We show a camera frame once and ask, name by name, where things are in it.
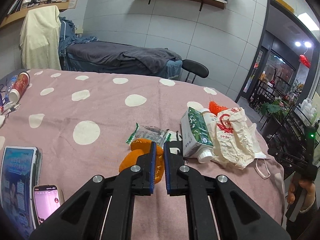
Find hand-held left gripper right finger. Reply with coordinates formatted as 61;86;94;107
163;141;292;240

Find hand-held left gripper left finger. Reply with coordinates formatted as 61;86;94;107
29;141;157;240

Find orange peel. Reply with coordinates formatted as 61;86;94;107
118;137;165;184

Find red foam fruit net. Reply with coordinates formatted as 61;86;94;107
209;101;229;114

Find person's right hand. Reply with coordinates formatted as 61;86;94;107
287;179;316;207

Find black metal rack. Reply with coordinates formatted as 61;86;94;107
265;104;316;157

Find clear plastic wrapper green edges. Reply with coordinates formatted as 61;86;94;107
126;122;178;145

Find group of white bottles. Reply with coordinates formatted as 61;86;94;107
300;98;318;120

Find green and white milk carton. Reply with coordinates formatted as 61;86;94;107
180;107;215;164

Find white face mask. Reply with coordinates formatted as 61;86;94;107
247;122;272;179

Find green potted plant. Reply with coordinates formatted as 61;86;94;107
260;99;288;121

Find white plastic bottle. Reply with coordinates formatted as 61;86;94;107
200;108;218;123

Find crumpled white paper bag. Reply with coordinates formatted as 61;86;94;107
212;107;262;170

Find pink polka dot blanket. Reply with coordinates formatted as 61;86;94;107
0;69;285;240

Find red hanging decoration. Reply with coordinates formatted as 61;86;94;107
299;54;312;68

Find black stool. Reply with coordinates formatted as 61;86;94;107
181;59;209;83

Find smartphone with pink screen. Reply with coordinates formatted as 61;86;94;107
32;185;65;228

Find massage bed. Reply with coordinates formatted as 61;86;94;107
59;17;183;81

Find dark grey blanket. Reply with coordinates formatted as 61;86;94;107
66;40;183;77

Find tablet with colourful screen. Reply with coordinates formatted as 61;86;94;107
0;145;43;240

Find blue fringed cloth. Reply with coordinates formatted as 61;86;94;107
59;17;98;55

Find red paper cup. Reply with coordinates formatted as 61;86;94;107
9;72;31;103

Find clear plastic water bottle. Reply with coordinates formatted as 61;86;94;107
1;74;19;100

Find cream cloth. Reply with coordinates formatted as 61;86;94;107
19;5;62;70

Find black door frame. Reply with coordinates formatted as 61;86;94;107
235;0;320;103

